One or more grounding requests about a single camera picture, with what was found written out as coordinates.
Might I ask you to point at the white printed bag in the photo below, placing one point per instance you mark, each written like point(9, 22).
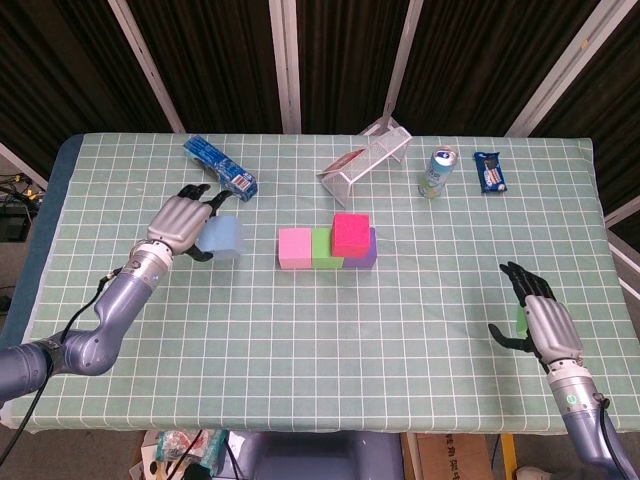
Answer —
point(147, 457)

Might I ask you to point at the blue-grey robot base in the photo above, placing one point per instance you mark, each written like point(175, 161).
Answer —
point(325, 457)

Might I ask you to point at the teal snack bag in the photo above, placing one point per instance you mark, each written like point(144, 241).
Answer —
point(210, 445)

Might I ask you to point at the red card in basket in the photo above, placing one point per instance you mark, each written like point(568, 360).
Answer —
point(345, 161)

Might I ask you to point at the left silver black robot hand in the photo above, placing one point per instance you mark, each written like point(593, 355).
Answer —
point(180, 220)

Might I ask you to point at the green foam cube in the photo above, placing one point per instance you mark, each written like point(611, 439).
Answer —
point(322, 250)
point(521, 322)

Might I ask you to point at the black pleated curtain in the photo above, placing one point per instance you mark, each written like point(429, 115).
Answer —
point(215, 60)

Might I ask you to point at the grey white shoe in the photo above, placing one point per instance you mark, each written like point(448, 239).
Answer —
point(535, 473)

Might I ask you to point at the yellow bar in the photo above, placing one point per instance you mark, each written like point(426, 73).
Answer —
point(509, 457)

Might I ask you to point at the white metal frame post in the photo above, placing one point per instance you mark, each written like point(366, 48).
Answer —
point(625, 210)
point(285, 65)
point(625, 265)
point(22, 165)
point(565, 65)
point(402, 60)
point(145, 60)

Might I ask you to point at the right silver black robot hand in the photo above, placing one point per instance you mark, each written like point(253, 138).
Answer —
point(552, 330)

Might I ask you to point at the pink foam cube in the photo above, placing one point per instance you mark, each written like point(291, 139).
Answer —
point(295, 249)

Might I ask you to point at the light blue foam cube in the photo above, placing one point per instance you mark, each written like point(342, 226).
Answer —
point(227, 237)

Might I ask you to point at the brown cardboard box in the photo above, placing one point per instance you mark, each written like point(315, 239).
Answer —
point(450, 457)

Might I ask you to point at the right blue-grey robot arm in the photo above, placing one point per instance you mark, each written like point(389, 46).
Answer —
point(585, 430)

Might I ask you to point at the dark blue cookie packet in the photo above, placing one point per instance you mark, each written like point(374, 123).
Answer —
point(491, 174)

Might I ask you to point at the green white drink can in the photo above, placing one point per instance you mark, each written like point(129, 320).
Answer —
point(437, 175)

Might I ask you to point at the long blue cookie box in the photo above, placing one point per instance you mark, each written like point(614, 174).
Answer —
point(222, 169)

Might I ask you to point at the green checked tablecloth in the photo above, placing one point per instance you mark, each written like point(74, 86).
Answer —
point(300, 360)

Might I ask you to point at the purple foam cube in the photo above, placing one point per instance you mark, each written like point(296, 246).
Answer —
point(365, 260)

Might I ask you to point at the red foam cube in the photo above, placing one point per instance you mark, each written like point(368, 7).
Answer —
point(351, 234)

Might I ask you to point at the black box device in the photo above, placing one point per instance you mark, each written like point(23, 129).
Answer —
point(12, 227)

